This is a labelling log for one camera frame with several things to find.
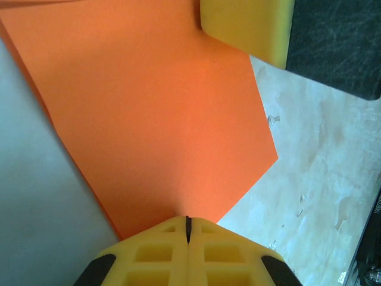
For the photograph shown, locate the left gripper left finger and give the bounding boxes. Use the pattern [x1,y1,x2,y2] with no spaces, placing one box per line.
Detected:
[73,216,190,286]

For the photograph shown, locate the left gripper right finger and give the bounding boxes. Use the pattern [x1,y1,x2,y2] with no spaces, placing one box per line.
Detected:
[188,218,304,286]

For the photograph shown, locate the orange square cloth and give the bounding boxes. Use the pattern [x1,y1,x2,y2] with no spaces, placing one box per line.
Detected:
[0,0,280,241]

